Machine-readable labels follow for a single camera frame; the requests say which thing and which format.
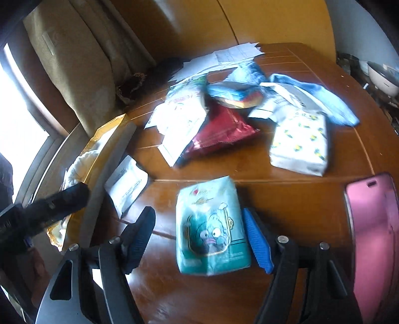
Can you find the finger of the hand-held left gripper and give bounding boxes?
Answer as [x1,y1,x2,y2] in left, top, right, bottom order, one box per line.
[28,182,91,232]

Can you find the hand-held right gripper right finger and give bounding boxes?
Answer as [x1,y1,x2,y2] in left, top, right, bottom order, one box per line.
[243,208,364,324]

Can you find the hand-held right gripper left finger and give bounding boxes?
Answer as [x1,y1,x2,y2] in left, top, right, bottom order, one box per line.
[36,206,156,324]

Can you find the teal cartoon tissue pack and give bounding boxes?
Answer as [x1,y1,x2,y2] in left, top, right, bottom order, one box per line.
[175,176,252,276]

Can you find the small white printed packet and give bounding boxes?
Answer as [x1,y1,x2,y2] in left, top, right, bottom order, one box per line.
[104,155,149,219]

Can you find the gold cardboard box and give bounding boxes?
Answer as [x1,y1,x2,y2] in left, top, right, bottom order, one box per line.
[46,113,138,251]

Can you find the crumpled white paper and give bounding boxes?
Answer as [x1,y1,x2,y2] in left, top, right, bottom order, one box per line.
[63,149,104,195]

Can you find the white yellow-print tissue pack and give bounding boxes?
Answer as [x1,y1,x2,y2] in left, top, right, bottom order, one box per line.
[269,109,328,177]

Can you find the dark red foil packet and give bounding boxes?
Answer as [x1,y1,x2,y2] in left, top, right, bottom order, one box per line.
[183,105,260,165]

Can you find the pink smartphone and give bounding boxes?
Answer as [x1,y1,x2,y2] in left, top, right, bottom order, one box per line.
[344,173,399,324]

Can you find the large white packet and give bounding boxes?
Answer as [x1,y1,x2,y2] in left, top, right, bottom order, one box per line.
[144,77,209,168]

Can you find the white packet black label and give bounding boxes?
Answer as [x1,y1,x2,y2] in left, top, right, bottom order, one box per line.
[249,82,325,120]

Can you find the beige curtain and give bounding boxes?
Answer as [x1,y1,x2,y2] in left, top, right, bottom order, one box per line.
[23,0,157,135]

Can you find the dark fringed cloth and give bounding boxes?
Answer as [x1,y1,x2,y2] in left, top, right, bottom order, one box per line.
[116,59,188,102]

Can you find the blue orange colourful pouch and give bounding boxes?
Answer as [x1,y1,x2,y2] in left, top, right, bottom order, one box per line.
[207,81,266,109]

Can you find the large blue towel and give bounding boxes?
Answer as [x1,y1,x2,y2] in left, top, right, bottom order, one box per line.
[269,73,360,126]

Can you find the small blue towel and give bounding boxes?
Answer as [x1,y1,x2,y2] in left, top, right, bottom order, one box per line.
[232,59,266,86]

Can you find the white paper sheets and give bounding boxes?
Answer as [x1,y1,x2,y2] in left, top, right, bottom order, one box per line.
[170,42,266,84]

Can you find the white bowl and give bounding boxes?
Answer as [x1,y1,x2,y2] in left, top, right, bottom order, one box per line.
[366,61,399,98]

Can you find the yellow wooden wardrobe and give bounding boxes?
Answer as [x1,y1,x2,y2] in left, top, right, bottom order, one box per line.
[109,0,337,67]

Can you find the window frame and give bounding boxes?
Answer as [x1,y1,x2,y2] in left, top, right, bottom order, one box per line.
[0,19,71,206]

